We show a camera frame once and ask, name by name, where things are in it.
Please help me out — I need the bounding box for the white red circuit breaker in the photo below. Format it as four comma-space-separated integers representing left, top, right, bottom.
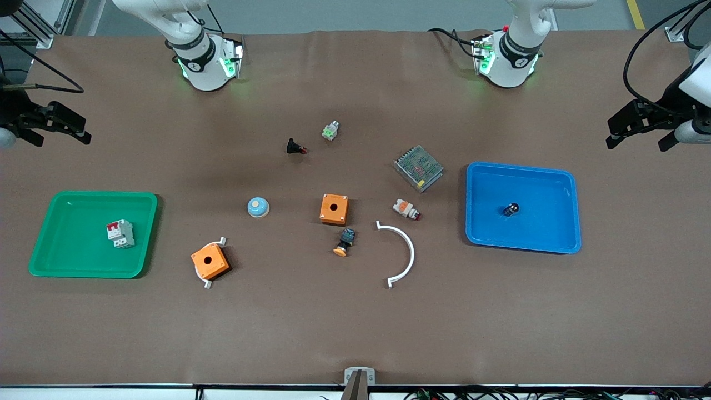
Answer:
106, 219, 136, 249

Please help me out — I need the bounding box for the green plastic tray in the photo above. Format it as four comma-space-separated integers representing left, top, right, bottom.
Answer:
28, 191, 159, 279

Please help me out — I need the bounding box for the blue plastic tray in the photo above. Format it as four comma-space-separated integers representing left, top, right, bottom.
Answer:
465, 162, 582, 255

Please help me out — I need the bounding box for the metal mesh power supply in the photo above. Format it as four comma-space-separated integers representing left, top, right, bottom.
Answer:
393, 145, 445, 193

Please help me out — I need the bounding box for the orange mushroom push button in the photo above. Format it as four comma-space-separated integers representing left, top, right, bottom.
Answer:
333, 228, 357, 258

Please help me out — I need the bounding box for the aluminium frame profile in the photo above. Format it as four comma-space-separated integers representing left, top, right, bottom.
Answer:
10, 0, 77, 50
664, 0, 711, 43

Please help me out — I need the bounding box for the black base power cable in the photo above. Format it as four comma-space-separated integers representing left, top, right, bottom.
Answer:
427, 27, 479, 59

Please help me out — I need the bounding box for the white red button switch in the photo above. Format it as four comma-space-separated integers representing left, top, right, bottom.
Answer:
392, 199, 422, 221

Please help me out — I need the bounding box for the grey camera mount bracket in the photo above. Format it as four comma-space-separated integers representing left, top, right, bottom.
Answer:
339, 367, 376, 400

